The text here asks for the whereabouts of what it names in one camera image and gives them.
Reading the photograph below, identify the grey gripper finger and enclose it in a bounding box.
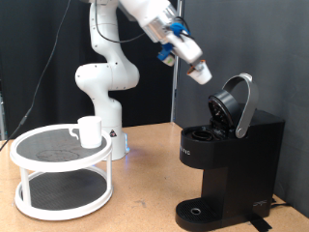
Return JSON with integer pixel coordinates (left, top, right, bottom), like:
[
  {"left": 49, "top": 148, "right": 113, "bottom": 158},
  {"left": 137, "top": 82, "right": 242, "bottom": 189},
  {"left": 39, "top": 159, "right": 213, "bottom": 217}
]
[{"left": 187, "top": 60, "right": 207, "bottom": 76}]

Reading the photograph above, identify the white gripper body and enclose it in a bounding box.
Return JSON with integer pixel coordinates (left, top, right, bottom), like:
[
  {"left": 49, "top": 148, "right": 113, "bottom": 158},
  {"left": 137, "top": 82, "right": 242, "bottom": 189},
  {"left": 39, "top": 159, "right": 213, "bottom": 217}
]
[{"left": 165, "top": 32, "right": 204, "bottom": 65}]

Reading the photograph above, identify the black Keurig coffee machine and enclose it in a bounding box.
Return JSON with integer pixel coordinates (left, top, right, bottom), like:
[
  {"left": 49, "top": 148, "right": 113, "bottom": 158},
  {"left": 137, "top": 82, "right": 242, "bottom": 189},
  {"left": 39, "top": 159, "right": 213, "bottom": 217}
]
[{"left": 175, "top": 72, "right": 286, "bottom": 232}]

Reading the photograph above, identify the white ceramic mug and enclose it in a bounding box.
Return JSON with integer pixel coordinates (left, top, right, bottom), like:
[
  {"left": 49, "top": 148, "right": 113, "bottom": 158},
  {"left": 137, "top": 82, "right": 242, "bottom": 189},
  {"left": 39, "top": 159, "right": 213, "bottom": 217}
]
[{"left": 68, "top": 115, "right": 103, "bottom": 150}]

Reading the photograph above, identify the grey metal pole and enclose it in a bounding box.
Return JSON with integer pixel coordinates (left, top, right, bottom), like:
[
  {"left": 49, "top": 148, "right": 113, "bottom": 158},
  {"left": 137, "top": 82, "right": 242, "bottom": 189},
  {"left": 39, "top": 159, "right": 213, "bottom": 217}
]
[{"left": 169, "top": 0, "right": 185, "bottom": 125}]

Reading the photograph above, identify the white two-tier turntable stand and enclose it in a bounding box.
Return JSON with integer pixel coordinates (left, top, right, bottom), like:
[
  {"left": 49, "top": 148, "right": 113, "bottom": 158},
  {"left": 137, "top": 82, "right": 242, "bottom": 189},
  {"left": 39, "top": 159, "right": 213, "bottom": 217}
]
[{"left": 9, "top": 124, "right": 114, "bottom": 221}]

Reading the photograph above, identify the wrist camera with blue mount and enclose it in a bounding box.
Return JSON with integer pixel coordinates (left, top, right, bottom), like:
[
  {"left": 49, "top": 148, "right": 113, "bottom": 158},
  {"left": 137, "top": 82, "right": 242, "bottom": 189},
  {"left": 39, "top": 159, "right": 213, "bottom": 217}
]
[{"left": 156, "top": 43, "right": 177, "bottom": 68}]

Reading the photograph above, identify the blue cable clip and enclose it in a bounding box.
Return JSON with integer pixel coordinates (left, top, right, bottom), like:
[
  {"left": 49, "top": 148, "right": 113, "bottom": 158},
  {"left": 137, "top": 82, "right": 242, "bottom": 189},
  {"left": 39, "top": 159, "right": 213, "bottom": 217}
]
[{"left": 169, "top": 21, "right": 191, "bottom": 37}]

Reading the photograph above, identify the black power cord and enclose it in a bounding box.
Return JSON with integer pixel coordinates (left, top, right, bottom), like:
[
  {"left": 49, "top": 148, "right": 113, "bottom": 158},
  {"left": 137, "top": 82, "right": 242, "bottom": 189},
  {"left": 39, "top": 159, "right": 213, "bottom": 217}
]
[{"left": 269, "top": 196, "right": 293, "bottom": 210}]

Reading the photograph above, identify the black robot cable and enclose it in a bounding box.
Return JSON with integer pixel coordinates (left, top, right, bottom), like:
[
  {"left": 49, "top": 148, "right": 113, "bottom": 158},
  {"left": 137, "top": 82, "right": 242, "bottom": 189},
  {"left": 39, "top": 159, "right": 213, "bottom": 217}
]
[{"left": 0, "top": 0, "right": 72, "bottom": 153}]

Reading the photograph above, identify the grey metal frame post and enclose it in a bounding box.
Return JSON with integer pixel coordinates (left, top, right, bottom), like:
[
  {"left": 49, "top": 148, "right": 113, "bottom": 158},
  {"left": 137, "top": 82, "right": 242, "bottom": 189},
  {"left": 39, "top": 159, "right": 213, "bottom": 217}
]
[{"left": 0, "top": 78, "right": 7, "bottom": 141}]

